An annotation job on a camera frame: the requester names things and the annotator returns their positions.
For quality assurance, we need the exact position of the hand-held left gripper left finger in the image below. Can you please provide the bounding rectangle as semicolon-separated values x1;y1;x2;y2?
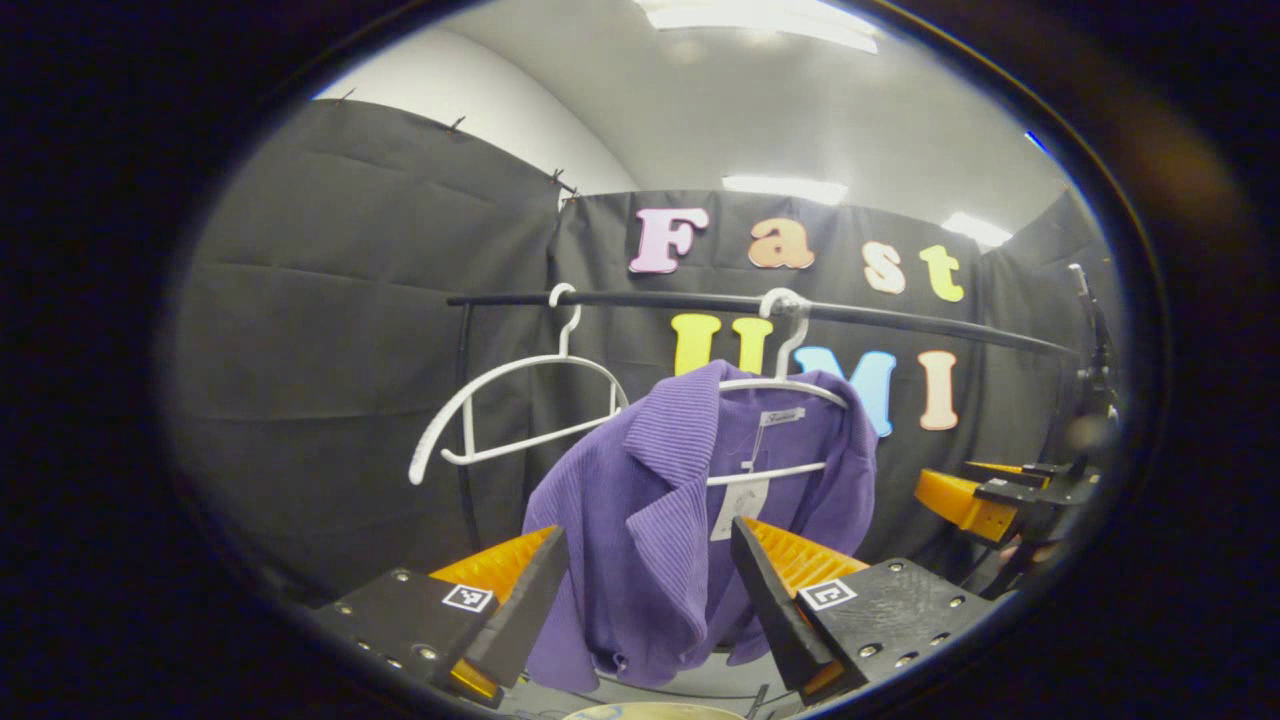
303;524;572;711

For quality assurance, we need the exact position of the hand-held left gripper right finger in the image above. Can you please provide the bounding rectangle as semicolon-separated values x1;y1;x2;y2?
730;514;1001;707

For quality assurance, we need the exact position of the purple corduroy jacket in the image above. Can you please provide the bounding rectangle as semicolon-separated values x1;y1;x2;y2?
522;360;881;693

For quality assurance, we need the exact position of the beige laundry hamper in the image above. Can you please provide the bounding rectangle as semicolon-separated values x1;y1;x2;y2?
560;702;751;720

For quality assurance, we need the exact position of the white plastic hanger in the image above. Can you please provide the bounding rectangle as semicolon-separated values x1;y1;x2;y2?
705;288;851;488
408;283;631;487

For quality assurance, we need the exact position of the black clothes rack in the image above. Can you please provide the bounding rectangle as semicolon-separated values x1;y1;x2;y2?
445;288;1081;557

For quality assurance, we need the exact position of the thin black pole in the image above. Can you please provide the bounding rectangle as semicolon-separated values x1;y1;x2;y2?
1068;264;1117;426

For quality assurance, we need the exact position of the black backdrop cloth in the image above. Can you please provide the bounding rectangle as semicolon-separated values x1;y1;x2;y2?
165;98;1126;613

